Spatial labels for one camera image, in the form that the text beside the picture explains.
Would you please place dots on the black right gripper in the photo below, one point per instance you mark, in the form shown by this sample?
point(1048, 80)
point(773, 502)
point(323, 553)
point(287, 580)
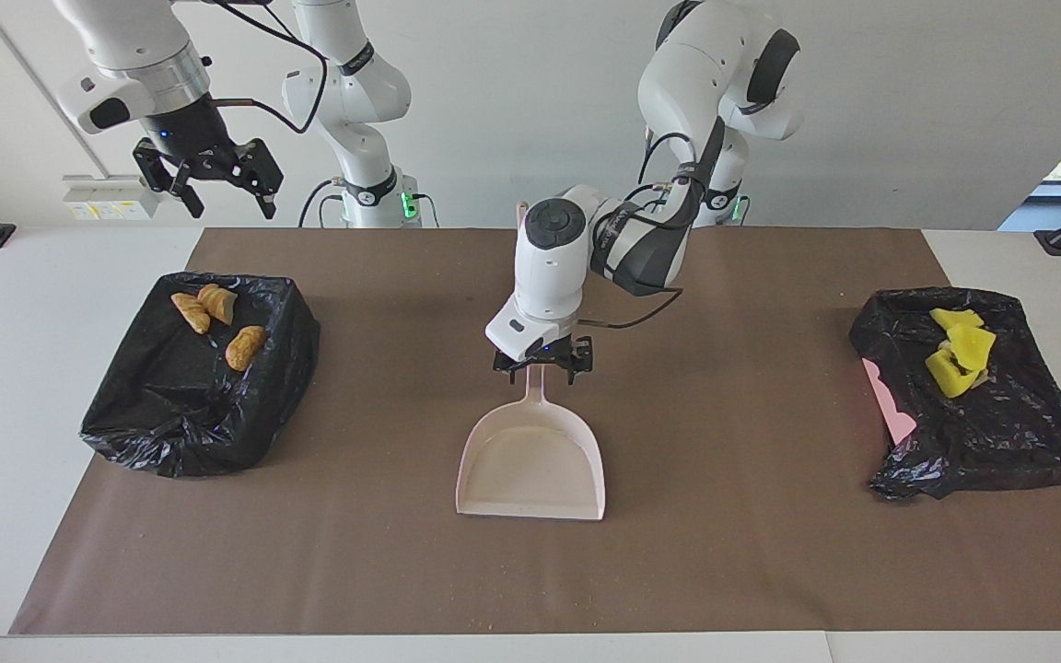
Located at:
point(185, 129)

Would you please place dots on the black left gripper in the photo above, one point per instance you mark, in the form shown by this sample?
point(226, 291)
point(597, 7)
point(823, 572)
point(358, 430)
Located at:
point(540, 354)

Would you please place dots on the beige plastic dustpan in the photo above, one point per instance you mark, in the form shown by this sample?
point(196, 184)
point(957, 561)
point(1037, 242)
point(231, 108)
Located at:
point(530, 460)

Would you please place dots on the orange striped toy croissant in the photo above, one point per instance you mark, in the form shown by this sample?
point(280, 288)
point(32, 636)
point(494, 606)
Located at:
point(190, 313)

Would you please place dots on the brown toy bread roll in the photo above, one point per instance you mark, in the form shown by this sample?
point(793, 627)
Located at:
point(245, 348)

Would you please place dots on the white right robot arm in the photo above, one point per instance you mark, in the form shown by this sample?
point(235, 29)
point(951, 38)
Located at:
point(144, 46)

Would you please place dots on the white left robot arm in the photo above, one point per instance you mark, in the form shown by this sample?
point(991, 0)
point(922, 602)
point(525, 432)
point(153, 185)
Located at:
point(724, 83)

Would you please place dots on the black plastic trash bag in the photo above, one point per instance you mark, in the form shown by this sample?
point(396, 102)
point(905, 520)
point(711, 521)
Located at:
point(180, 414)

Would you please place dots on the pink plastic bin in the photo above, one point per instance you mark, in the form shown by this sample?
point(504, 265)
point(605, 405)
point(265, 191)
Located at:
point(890, 405)

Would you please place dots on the black bag over pink bin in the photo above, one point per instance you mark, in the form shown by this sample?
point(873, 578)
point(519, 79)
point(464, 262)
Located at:
point(1000, 442)

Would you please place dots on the brown paper table mat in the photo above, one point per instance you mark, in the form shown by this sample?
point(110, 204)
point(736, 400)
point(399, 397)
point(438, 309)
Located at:
point(724, 552)

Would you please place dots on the white wall socket box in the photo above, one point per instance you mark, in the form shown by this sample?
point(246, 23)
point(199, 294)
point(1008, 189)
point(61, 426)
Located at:
point(111, 198)

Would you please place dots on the grey wall conduit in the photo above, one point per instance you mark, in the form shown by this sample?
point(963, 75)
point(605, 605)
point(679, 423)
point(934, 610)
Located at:
point(19, 66)

